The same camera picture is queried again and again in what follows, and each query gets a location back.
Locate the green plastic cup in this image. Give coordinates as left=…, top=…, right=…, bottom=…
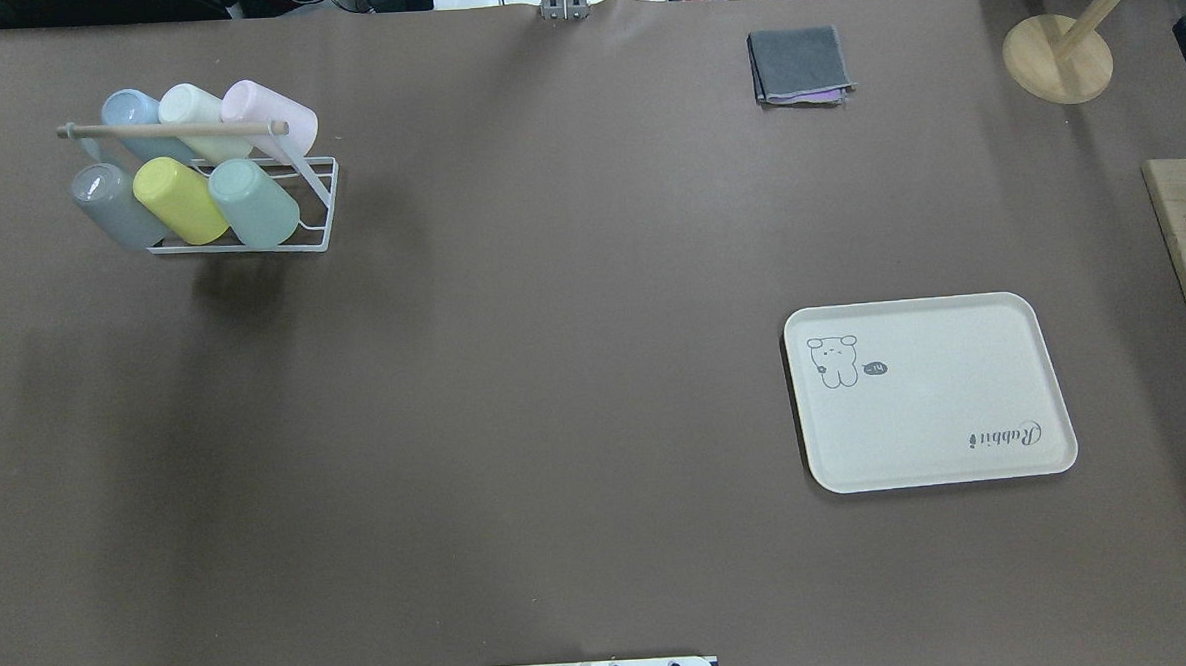
left=208, top=158, right=301, bottom=251

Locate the cream rabbit serving tray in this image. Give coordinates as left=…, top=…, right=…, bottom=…
left=782, top=292, right=1079, bottom=494

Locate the pink plastic cup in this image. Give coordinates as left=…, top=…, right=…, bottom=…
left=219, top=81, right=319, bottom=156

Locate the yellow plastic cup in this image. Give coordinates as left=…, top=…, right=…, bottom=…
left=132, top=156, right=230, bottom=245

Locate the cream white plastic cup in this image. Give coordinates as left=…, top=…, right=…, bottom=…
left=158, top=82, right=253, bottom=165

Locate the grey plastic cup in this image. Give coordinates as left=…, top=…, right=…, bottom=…
left=69, top=162, right=168, bottom=251

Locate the blue plastic cup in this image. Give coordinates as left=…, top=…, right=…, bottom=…
left=100, top=89, right=197, bottom=164

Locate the folded grey cloth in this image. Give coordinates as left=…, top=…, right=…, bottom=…
left=746, top=25, right=853, bottom=107

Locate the wooden mug tree stand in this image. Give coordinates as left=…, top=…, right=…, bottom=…
left=1002, top=0, right=1123, bottom=104

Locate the white wire cup rack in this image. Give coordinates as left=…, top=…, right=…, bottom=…
left=57, top=121, right=340, bottom=256

